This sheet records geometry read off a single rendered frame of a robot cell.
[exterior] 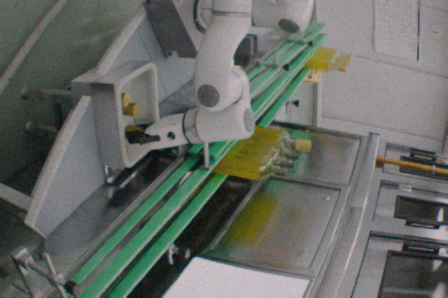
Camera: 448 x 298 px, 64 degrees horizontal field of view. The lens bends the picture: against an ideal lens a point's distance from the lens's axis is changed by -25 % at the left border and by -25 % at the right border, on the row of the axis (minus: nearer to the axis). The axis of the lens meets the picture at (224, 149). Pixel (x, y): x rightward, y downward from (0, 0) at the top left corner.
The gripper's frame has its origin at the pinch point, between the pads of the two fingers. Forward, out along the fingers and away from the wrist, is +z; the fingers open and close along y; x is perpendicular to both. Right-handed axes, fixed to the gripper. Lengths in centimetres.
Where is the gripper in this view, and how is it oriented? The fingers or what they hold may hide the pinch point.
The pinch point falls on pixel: (138, 133)
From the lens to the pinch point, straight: 110.7
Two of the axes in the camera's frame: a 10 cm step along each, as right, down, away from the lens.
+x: -2.4, -9.2, -3.2
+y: 3.9, -3.9, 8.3
